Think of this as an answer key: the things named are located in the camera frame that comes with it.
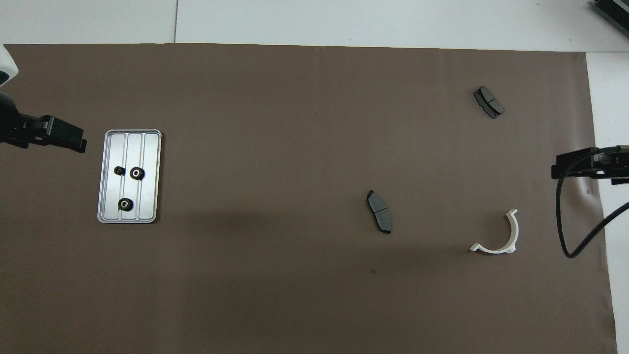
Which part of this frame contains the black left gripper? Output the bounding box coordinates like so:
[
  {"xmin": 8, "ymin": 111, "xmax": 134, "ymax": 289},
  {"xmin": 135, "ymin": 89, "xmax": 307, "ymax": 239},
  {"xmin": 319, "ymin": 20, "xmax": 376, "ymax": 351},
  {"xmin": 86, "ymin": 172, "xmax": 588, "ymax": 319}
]
[{"xmin": 0, "ymin": 91, "xmax": 88, "ymax": 153}]

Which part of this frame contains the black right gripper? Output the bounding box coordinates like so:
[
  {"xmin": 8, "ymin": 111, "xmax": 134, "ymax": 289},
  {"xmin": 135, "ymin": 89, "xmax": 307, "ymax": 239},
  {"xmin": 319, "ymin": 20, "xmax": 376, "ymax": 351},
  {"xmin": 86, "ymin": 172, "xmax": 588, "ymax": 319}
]
[{"xmin": 551, "ymin": 146, "xmax": 629, "ymax": 180}]

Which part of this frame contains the silver metal tray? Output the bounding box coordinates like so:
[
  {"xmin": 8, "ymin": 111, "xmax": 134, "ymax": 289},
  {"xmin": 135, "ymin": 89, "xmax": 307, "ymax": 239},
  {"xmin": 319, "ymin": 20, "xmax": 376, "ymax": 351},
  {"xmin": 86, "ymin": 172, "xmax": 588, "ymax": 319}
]
[{"xmin": 97, "ymin": 129, "xmax": 162, "ymax": 224}]

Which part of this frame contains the thick grey brake pad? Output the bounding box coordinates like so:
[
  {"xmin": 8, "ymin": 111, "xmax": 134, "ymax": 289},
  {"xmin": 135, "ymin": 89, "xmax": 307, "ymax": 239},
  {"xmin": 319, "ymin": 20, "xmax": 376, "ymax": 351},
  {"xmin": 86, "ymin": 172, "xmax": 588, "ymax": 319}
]
[{"xmin": 473, "ymin": 86, "xmax": 506, "ymax": 119}]

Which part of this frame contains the black ribbed device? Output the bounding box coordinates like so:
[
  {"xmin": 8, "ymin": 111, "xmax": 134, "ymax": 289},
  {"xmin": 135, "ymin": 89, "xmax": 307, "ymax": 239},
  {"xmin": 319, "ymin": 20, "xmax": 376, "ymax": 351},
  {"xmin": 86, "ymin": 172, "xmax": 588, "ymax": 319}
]
[{"xmin": 589, "ymin": 0, "xmax": 629, "ymax": 37}]

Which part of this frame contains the thin grey brake pad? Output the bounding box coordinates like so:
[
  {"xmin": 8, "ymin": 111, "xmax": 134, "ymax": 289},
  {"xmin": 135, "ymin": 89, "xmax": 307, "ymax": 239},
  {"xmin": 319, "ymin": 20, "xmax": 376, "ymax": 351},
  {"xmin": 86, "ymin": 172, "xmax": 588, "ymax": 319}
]
[{"xmin": 366, "ymin": 189, "xmax": 393, "ymax": 235}]

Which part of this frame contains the brown table mat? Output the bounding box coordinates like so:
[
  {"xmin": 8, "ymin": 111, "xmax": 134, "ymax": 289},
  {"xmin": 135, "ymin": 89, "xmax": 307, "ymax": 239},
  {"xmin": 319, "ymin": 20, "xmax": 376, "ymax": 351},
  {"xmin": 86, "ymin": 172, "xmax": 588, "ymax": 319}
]
[{"xmin": 0, "ymin": 43, "xmax": 619, "ymax": 354}]

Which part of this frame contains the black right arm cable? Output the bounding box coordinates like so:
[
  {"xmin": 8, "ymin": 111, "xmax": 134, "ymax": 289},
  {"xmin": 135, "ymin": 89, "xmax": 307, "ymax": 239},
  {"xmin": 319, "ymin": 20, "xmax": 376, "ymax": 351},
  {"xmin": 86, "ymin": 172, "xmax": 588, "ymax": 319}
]
[{"xmin": 556, "ymin": 146, "xmax": 629, "ymax": 259}]

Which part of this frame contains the white curved plastic bracket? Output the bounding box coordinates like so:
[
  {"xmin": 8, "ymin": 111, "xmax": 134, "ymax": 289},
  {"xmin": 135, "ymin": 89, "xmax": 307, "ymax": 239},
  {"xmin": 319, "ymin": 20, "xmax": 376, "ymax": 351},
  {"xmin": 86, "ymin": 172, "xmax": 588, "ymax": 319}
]
[{"xmin": 469, "ymin": 209, "xmax": 519, "ymax": 255}]

